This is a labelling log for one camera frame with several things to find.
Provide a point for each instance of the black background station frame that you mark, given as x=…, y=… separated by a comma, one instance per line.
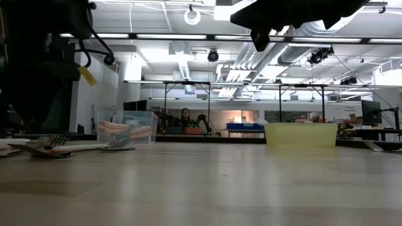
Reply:
x=165, y=103
x=280, y=103

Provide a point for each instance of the orange box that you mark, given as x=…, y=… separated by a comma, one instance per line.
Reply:
x=193, y=130

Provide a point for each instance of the blue storage bin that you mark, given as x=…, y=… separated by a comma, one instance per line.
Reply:
x=245, y=126

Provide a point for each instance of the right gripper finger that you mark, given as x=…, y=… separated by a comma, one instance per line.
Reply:
x=254, y=17

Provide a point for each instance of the yellow label tag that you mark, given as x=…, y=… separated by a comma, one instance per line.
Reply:
x=87, y=76

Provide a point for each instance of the black background robot arm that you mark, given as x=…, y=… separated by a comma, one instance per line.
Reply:
x=166, y=118
x=204, y=122

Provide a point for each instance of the black overhead light bar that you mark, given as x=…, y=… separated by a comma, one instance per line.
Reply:
x=210, y=37

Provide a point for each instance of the person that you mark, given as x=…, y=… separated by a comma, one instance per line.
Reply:
x=186, y=114

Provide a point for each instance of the clear plastic bin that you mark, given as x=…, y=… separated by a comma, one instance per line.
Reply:
x=147, y=119

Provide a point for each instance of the black ceiling spotlight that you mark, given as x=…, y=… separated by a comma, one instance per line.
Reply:
x=109, y=59
x=315, y=58
x=213, y=56

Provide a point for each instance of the yellow plastic bin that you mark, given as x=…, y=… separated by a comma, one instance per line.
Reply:
x=301, y=133

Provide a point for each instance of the thin black stand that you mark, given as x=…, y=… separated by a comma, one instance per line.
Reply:
x=93, y=119

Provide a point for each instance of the black ceiling light cluster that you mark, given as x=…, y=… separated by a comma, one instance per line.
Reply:
x=348, y=81

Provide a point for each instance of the silver ventilation duct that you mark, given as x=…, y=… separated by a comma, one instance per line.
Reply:
x=292, y=51

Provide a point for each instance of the black background desk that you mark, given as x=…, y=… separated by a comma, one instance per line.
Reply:
x=370, y=130

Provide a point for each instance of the teal box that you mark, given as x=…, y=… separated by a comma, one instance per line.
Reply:
x=174, y=130

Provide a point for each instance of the black computer monitor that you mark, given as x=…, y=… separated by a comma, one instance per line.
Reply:
x=370, y=111
x=135, y=106

